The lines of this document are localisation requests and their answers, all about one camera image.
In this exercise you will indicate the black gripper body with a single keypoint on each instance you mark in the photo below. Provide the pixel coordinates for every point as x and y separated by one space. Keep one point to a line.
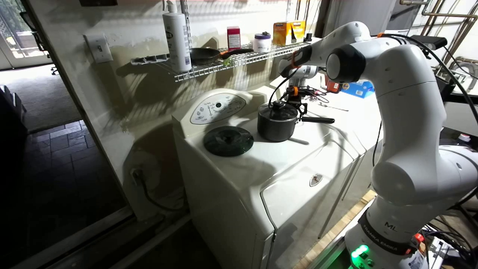
292 94

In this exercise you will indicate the glass pot lid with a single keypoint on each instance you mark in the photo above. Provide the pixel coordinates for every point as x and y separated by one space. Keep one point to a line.
276 112

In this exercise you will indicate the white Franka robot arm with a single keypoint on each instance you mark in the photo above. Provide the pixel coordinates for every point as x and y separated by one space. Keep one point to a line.
412 149

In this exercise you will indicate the white tub purple lid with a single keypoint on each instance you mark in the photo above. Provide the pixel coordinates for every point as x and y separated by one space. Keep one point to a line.
261 42

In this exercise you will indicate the white dryer machine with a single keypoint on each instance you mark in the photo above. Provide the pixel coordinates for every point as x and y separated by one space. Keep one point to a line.
358 113

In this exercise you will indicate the yellow cardboard box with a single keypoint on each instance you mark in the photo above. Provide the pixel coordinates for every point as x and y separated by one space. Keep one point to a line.
286 33

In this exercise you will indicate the oval washer control panel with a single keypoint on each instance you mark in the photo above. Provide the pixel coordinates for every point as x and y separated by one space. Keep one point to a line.
216 107

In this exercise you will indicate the white washing machine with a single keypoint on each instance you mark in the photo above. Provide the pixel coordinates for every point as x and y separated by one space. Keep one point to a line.
248 173

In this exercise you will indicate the red and white can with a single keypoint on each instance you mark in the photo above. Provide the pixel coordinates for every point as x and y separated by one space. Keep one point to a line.
233 37

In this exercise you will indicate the black frying pan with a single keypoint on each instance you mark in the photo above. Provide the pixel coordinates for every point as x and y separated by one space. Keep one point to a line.
203 55

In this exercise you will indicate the wooden plank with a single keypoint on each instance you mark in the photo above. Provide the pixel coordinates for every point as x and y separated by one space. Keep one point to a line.
337 225

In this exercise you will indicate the tall white spray bottle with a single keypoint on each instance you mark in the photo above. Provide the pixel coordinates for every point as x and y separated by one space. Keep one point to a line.
176 39

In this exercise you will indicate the white wall outlet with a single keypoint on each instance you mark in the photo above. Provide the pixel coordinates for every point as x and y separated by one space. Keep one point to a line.
98 48

